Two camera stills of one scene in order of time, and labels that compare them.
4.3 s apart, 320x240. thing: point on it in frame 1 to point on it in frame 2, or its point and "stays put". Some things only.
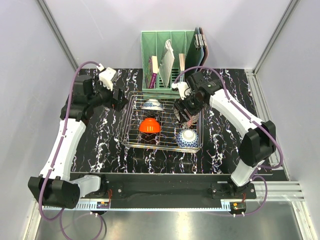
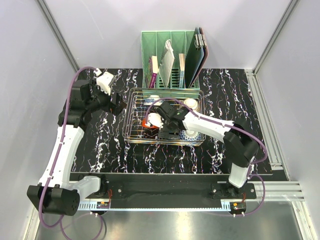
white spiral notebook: [165, 68] stays put
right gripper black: [180, 105] to [164, 132]
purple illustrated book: [153, 71] stays put
